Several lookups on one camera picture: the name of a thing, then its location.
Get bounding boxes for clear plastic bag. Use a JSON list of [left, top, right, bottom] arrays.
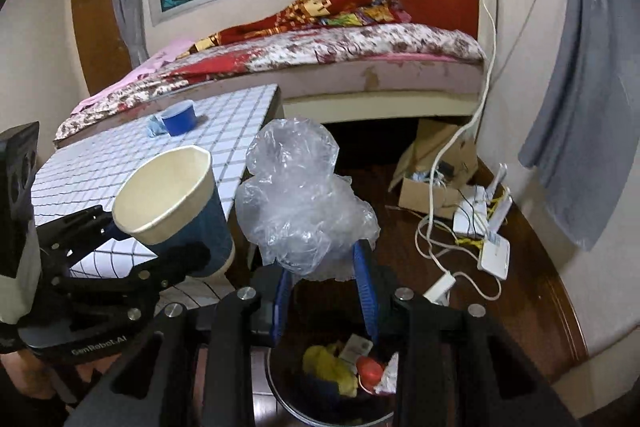
[[235, 118, 381, 283]]

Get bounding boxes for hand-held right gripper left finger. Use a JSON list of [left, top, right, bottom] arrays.
[[65, 264, 293, 427]]

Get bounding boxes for white power adapter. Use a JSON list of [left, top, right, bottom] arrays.
[[424, 272, 456, 305]]

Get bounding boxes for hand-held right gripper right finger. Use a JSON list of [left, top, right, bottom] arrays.
[[350, 242, 576, 427]]

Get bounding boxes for red plastic bag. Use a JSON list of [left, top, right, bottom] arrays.
[[356, 356, 385, 393]]

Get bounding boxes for yellow cloth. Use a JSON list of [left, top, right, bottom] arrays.
[[302, 343, 358, 398]]

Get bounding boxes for brown wooden door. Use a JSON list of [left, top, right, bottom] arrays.
[[70, 0, 133, 95]]

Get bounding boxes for blue paper cup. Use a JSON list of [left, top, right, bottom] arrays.
[[111, 145, 236, 279]]

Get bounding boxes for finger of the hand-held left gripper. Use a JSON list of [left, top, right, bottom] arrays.
[[37, 206, 126, 253], [45, 242, 211, 323]]

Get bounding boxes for white cable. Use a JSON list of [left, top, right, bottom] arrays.
[[415, 0, 501, 303]]

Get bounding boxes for round metal trash bin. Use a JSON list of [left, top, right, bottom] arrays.
[[265, 332, 401, 427]]

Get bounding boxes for dark blue cloth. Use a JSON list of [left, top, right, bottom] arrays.
[[300, 372, 346, 408]]

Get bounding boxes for flat white router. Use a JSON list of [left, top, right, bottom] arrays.
[[477, 232, 512, 280]]

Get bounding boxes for pink bed sheet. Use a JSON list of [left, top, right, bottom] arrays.
[[72, 38, 196, 115]]

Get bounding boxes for bed with floral bedding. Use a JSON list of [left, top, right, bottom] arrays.
[[54, 23, 487, 142]]

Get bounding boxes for white router with antennas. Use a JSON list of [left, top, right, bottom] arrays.
[[452, 163, 513, 239]]

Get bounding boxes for red printed blanket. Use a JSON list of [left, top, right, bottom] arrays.
[[175, 0, 413, 58]]

